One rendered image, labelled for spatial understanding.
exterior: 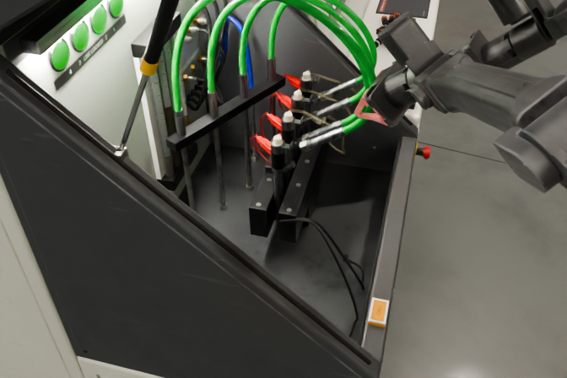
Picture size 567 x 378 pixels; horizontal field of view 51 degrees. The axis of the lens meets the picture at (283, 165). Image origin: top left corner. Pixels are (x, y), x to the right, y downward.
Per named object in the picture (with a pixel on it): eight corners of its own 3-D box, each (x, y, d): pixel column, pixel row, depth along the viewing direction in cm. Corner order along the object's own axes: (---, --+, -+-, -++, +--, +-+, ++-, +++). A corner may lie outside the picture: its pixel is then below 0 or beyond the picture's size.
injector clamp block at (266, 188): (295, 265, 128) (296, 215, 119) (251, 256, 130) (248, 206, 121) (327, 166, 153) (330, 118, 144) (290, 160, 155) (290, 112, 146)
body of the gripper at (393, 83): (362, 100, 95) (391, 86, 89) (391, 62, 100) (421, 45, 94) (388, 129, 97) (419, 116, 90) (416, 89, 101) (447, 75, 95)
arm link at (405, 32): (429, 112, 82) (480, 72, 81) (377, 47, 80) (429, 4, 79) (410, 101, 94) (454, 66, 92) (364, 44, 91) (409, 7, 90)
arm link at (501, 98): (559, 207, 45) (683, 116, 43) (516, 151, 44) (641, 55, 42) (422, 116, 87) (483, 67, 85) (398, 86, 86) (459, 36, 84)
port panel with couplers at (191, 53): (195, 104, 137) (178, -28, 117) (180, 101, 138) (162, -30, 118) (214, 74, 146) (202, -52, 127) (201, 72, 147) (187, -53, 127)
